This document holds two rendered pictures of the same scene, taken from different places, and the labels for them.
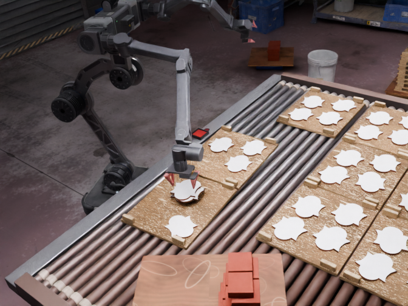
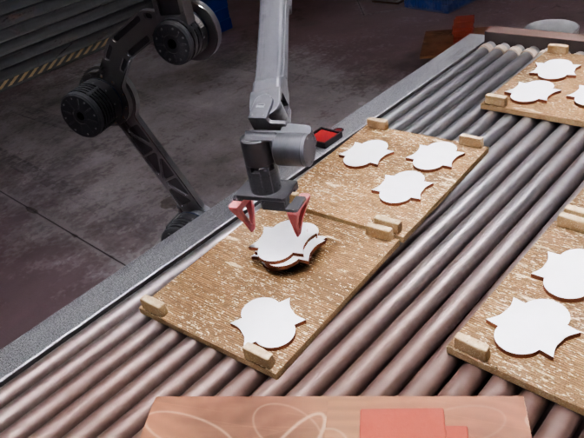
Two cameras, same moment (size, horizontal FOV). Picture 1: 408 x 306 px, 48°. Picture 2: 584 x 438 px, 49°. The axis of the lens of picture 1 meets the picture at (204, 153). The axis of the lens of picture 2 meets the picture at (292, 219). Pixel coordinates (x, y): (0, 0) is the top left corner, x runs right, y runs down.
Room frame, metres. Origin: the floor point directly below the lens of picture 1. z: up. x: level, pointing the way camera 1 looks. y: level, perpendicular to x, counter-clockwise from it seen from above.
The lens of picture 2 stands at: (0.57, -0.06, 1.72)
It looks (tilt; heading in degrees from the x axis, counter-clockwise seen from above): 33 degrees down; 7
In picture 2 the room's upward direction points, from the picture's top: 11 degrees counter-clockwise
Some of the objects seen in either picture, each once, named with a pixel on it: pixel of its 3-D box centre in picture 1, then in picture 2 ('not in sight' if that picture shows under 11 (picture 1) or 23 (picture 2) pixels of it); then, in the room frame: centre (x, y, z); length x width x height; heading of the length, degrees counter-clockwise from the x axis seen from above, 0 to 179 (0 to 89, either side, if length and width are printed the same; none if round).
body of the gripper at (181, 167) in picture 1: (180, 164); (264, 178); (1.56, 0.10, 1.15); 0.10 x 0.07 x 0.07; 69
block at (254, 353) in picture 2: (178, 240); (258, 355); (1.32, 0.14, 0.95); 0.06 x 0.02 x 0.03; 54
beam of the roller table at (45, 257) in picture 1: (181, 155); (285, 180); (2.01, 0.12, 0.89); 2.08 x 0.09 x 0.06; 139
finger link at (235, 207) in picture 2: (175, 177); (255, 210); (1.57, 0.14, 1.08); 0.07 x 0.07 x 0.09; 69
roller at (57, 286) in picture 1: (206, 163); (335, 191); (1.89, -0.01, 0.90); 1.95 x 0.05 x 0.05; 139
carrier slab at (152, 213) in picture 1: (180, 205); (272, 275); (1.56, 0.13, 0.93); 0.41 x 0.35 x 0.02; 144
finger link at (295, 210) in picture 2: (190, 179); (288, 213); (1.55, 0.07, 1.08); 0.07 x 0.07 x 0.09; 69
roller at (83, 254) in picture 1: (198, 160); (319, 186); (1.93, 0.03, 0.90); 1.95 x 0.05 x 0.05; 139
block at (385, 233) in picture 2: (227, 185); (379, 231); (1.64, -0.10, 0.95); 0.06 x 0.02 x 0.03; 54
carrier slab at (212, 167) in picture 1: (229, 156); (382, 175); (1.90, -0.13, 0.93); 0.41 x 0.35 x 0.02; 143
